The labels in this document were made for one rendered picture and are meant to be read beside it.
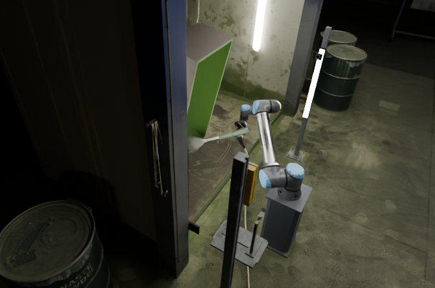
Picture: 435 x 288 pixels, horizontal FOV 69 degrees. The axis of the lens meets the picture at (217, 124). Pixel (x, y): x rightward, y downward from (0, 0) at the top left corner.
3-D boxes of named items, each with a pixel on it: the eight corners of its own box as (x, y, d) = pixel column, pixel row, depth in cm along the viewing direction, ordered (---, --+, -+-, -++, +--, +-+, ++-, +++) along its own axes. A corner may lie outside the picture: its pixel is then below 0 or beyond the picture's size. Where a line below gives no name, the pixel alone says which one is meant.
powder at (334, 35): (360, 37, 513) (360, 37, 513) (348, 46, 479) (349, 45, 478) (329, 29, 540) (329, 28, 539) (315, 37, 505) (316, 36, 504)
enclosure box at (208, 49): (145, 150, 313) (158, 41, 236) (180, 121, 357) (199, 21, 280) (174, 167, 305) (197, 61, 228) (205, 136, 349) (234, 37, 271)
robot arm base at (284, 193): (303, 189, 266) (306, 181, 260) (296, 204, 252) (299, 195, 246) (283, 180, 273) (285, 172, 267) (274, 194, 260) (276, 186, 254)
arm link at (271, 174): (287, 186, 241) (271, 96, 264) (265, 188, 238) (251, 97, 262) (280, 188, 255) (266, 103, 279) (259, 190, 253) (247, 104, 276)
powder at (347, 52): (327, 44, 483) (327, 43, 483) (364, 49, 473) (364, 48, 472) (326, 57, 441) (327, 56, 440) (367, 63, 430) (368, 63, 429)
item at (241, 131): (256, 144, 310) (246, 125, 300) (255, 146, 306) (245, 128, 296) (213, 153, 331) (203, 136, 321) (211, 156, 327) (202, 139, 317)
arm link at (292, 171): (303, 189, 252) (309, 174, 242) (283, 191, 249) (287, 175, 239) (297, 176, 264) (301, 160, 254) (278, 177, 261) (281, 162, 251)
